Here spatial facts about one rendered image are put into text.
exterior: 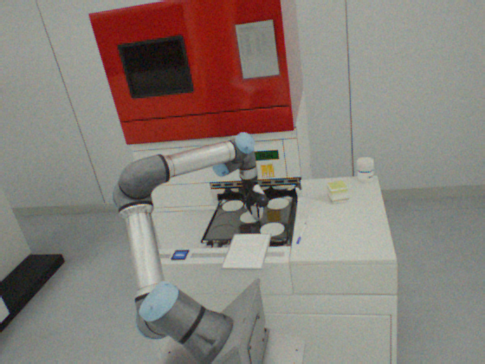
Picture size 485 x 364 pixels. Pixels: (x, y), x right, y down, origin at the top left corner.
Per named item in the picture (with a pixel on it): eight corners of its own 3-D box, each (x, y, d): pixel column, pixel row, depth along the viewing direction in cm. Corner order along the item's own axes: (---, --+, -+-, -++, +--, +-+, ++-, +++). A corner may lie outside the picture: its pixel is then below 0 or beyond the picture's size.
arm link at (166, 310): (184, 339, 107) (141, 309, 105) (170, 345, 117) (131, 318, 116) (207, 300, 114) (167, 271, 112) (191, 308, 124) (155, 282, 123)
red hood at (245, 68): (176, 101, 263) (153, 2, 237) (303, 87, 244) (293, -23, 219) (125, 146, 197) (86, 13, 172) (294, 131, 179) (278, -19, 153)
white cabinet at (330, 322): (213, 328, 250) (184, 211, 215) (380, 332, 228) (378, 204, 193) (180, 431, 194) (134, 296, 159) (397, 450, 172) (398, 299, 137)
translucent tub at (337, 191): (326, 196, 175) (326, 182, 173) (344, 193, 175) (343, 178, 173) (332, 204, 169) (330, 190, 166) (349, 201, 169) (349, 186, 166)
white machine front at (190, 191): (151, 210, 221) (132, 140, 204) (304, 203, 203) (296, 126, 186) (149, 212, 219) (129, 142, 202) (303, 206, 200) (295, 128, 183)
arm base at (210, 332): (219, 358, 105) (188, 336, 104) (194, 373, 115) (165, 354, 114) (240, 311, 117) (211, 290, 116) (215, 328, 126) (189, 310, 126)
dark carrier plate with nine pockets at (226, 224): (223, 200, 202) (223, 199, 202) (293, 197, 194) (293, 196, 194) (204, 240, 172) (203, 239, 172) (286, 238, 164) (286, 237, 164)
